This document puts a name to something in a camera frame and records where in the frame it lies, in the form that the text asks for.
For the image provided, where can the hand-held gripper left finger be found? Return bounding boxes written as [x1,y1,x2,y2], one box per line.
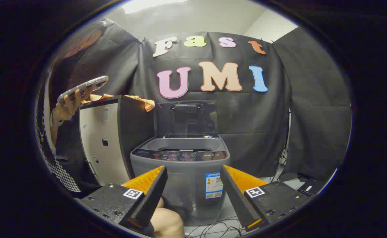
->
[80,165,168,237]

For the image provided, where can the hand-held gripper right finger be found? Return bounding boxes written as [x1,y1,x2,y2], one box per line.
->
[219,164,313,232]

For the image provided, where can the grey washing machine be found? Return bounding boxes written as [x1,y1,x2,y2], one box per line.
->
[130,133,231,227]

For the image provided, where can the dark washing machine lid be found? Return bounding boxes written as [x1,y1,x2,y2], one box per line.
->
[154,100,220,138]

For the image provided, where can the orange polo shirt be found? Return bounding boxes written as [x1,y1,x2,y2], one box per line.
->
[81,94,155,112]

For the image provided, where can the person's knee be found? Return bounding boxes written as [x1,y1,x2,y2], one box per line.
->
[152,198,185,238]

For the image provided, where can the black tripod stand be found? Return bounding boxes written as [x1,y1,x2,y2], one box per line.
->
[270,108,292,183]

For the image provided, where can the white and black cabinet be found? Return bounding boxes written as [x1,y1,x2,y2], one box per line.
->
[78,95,155,186]

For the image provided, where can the black box with white label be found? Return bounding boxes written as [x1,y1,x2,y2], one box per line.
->
[297,178,329,196]

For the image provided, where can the black backdrop cloth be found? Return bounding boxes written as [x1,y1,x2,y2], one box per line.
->
[48,18,353,195]

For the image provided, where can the person's checkered clothing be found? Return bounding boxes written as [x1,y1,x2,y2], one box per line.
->
[36,87,82,193]

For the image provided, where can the smartphone in clear case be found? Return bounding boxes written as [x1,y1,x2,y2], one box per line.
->
[57,75,109,105]

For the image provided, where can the person's head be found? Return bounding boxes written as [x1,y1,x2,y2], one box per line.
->
[62,20,108,59]

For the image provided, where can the ceiling light panel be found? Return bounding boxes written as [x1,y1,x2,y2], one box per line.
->
[122,0,188,15]

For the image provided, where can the thin floor cables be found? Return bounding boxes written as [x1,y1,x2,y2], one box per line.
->
[184,217,244,238]

